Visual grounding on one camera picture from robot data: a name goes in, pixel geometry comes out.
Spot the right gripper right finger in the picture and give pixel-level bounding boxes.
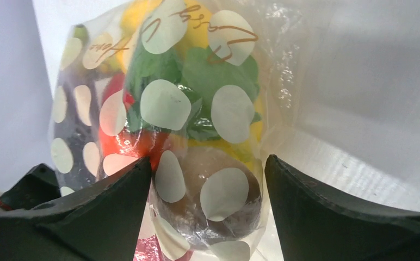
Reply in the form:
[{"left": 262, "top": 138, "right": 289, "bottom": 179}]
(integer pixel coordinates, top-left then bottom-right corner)
[{"left": 265, "top": 154, "right": 420, "bottom": 260}]

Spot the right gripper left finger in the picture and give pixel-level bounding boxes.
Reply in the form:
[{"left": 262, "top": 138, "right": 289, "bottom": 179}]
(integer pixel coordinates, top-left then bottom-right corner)
[{"left": 0, "top": 157, "right": 152, "bottom": 260}]

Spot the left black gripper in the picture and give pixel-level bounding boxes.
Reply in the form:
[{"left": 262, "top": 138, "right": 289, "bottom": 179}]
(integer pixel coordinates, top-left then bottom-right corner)
[{"left": 0, "top": 164, "right": 60, "bottom": 212}]

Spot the polka dot zip bag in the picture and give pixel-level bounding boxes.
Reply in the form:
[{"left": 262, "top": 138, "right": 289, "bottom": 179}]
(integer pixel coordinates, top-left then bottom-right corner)
[{"left": 51, "top": 1, "right": 420, "bottom": 260}]

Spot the orange toy carrot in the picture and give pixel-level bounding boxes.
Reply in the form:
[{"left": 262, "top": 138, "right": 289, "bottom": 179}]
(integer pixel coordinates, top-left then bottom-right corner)
[{"left": 99, "top": 45, "right": 262, "bottom": 170}]

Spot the brown toy mushroom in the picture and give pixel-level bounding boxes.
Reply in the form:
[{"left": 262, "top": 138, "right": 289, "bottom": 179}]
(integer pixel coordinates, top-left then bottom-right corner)
[{"left": 153, "top": 146, "right": 262, "bottom": 250}]

